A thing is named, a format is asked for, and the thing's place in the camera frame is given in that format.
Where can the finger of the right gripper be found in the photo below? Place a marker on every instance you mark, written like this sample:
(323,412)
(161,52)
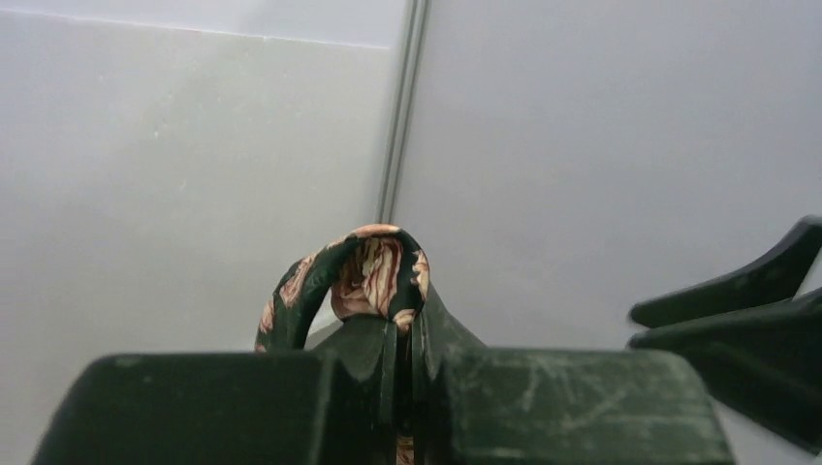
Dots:
(752,337)

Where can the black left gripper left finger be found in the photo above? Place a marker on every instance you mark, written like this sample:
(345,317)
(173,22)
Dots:
(327,405)

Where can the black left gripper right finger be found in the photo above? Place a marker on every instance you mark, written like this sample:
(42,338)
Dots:
(478,404)

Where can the black pink floral tie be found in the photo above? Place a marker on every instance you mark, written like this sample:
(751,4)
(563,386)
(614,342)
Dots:
(376,270)

